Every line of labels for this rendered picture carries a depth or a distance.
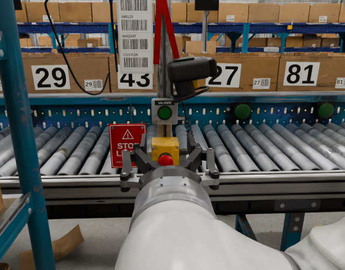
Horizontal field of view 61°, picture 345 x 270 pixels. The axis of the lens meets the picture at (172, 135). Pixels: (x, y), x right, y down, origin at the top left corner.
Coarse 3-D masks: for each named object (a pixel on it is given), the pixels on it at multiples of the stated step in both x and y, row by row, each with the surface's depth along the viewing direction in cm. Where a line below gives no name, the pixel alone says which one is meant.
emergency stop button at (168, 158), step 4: (164, 156) 72; (168, 156) 72; (160, 160) 72; (164, 160) 72; (168, 160) 72; (172, 160) 72; (160, 164) 72; (164, 164) 72; (168, 164) 72; (172, 164) 72
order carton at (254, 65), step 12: (216, 60) 134; (228, 60) 134; (240, 60) 134; (252, 60) 134; (264, 60) 135; (276, 60) 135; (252, 72) 136; (264, 72) 137; (276, 72) 137; (204, 84) 137; (240, 84) 138; (252, 84) 138
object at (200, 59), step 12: (180, 60) 69; (192, 60) 69; (204, 60) 69; (168, 72) 70; (180, 72) 69; (192, 72) 70; (204, 72) 70; (216, 72) 70; (180, 84) 72; (192, 84) 73; (180, 96) 73; (192, 96) 72
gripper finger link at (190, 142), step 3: (189, 135) 54; (189, 138) 52; (192, 138) 52; (189, 141) 51; (192, 141) 51; (189, 144) 52; (192, 144) 50; (189, 147) 52; (192, 147) 49; (195, 147) 49; (189, 150) 52; (192, 150) 49; (189, 153) 52
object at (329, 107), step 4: (324, 104) 135; (328, 104) 135; (320, 108) 135; (324, 108) 135; (328, 108) 135; (332, 108) 136; (320, 112) 136; (324, 112) 136; (328, 112) 136; (332, 112) 136; (320, 116) 137; (324, 116) 137; (328, 116) 137
